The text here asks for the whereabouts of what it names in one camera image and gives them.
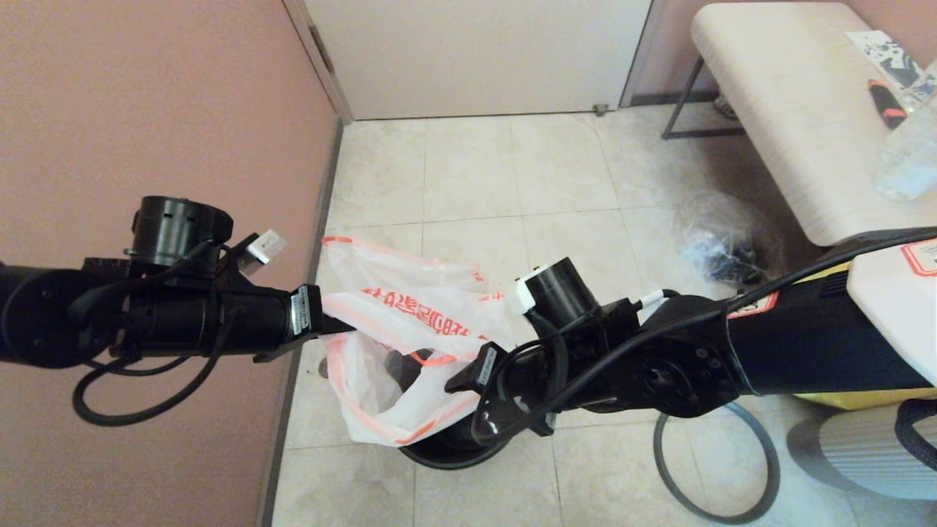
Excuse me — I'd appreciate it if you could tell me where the orange print plastic bag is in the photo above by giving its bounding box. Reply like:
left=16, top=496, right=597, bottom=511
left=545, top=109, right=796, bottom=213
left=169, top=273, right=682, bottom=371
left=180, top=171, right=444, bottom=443
left=322, top=282, right=518, bottom=448

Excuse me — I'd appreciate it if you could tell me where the white plastic bag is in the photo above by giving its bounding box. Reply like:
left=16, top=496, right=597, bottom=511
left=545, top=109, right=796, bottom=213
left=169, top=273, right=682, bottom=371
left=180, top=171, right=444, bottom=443
left=321, top=236, right=490, bottom=308

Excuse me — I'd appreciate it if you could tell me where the dark grey bin ring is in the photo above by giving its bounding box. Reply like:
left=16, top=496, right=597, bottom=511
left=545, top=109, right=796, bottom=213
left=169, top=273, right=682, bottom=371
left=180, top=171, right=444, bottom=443
left=654, top=399, right=781, bottom=525

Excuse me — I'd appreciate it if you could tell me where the black round trash bin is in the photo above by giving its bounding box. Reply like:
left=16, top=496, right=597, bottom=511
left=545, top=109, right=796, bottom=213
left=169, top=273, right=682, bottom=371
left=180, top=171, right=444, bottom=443
left=384, top=344, right=513, bottom=471

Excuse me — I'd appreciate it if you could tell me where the clear bag with dark items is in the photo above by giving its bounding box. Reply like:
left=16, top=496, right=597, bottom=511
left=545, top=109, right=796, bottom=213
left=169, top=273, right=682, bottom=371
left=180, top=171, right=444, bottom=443
left=677, top=192, right=788, bottom=288

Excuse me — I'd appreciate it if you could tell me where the yellow fabric tote bag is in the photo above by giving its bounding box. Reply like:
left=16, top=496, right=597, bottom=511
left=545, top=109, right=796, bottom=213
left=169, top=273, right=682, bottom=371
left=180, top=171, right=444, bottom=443
left=794, top=256, right=937, bottom=411

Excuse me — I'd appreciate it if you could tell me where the long dark grey baseboard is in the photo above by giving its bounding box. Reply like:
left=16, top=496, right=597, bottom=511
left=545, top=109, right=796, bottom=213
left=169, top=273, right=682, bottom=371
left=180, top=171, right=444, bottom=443
left=256, top=119, right=345, bottom=527

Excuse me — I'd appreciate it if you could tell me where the short dark grey baseboard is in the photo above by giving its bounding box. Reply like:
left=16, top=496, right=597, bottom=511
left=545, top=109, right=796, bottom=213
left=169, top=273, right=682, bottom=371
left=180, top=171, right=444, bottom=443
left=628, top=89, right=718, bottom=109

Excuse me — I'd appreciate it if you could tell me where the white ribbed cylinder object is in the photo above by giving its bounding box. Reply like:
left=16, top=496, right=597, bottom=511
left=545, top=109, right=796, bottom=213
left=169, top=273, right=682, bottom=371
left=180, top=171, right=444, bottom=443
left=787, top=399, right=937, bottom=502

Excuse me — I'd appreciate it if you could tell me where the white door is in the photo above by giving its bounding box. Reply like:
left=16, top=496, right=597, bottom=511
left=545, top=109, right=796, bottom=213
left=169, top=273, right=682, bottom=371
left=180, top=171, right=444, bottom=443
left=304, top=0, right=652, bottom=122

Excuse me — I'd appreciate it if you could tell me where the beige wood grain table top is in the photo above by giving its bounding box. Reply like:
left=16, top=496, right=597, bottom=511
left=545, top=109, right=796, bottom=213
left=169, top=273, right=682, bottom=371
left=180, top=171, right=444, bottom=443
left=690, top=4, right=937, bottom=247

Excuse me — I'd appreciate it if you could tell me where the clear plastic bottle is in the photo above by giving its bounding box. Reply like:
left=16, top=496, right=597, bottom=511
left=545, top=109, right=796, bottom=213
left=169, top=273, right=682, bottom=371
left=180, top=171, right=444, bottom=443
left=873, top=59, right=937, bottom=202

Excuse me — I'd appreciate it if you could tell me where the black and orange tool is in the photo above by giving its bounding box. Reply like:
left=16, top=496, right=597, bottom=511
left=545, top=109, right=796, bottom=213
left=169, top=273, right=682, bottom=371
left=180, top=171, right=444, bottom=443
left=865, top=79, right=907, bottom=131

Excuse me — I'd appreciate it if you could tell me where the black and white printed leaflet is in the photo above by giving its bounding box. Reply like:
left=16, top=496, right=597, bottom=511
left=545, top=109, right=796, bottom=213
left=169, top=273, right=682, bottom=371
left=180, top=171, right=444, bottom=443
left=843, top=31, right=925, bottom=92

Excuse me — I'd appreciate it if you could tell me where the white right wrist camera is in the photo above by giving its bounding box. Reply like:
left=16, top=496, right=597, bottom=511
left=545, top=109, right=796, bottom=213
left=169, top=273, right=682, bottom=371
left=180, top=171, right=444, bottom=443
left=515, top=267, right=550, bottom=315

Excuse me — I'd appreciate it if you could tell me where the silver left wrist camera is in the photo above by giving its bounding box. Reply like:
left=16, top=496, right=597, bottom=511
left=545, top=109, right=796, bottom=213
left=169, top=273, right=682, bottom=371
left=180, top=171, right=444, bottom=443
left=236, top=229, right=288, bottom=277

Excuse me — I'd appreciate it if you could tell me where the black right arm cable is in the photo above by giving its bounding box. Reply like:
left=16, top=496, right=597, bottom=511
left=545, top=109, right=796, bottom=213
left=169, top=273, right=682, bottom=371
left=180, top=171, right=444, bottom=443
left=471, top=228, right=937, bottom=473

